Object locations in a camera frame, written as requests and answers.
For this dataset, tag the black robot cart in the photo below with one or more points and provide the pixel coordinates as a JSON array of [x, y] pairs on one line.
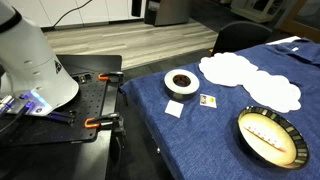
[[66, 163]]

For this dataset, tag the black chair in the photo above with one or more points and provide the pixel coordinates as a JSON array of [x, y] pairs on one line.
[[241, 35]]

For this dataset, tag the grey duct tape roll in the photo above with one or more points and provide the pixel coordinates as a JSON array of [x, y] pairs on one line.
[[173, 87]]

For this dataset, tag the white cabinet row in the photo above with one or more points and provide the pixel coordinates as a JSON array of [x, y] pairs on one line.
[[100, 10]]

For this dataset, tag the black wall-mounted box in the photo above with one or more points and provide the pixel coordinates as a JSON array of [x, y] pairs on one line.
[[136, 8]]

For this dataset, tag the white paper lace doily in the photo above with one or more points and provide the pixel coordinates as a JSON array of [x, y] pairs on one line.
[[273, 91], [226, 68]]

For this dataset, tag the blue denim table cloth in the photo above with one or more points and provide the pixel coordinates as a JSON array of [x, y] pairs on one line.
[[206, 140]]

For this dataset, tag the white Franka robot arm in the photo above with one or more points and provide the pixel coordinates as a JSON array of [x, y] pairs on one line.
[[30, 56]]

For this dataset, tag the white shelf unit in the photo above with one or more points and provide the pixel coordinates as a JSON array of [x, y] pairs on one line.
[[256, 10]]

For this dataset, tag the stainless steel bin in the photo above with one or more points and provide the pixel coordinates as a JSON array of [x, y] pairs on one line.
[[166, 11]]

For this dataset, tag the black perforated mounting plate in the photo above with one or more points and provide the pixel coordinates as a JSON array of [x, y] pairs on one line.
[[66, 130]]

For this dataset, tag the cream bowl with striped rim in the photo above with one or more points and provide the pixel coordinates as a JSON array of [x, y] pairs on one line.
[[271, 138]]

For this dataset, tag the tea packet with cup print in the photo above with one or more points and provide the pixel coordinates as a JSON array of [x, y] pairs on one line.
[[208, 100]]

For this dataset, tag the plain white packet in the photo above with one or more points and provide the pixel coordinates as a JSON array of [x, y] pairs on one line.
[[174, 108]]

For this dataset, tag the white red-dotted sharpie marker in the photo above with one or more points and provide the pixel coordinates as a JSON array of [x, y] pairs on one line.
[[265, 137]]

